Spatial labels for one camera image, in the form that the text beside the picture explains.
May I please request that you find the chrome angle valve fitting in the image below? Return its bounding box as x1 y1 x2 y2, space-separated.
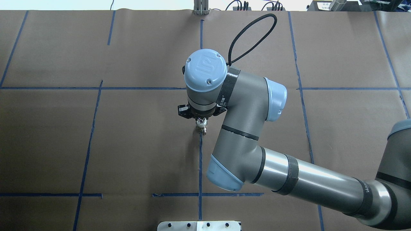
196 117 207 127

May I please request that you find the white mount base plate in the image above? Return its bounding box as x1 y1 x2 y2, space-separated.
157 220 242 231

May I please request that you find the black camera cable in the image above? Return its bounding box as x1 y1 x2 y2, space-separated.
227 13 277 67

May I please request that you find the aluminium frame post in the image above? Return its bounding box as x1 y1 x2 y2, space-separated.
193 0 210 15

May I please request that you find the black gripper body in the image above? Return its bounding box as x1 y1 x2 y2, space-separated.
188 106 217 119

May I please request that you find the brown paper table cover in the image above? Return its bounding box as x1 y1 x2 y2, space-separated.
0 9 410 231

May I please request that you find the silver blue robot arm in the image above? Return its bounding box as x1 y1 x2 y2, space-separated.
179 49 410 230

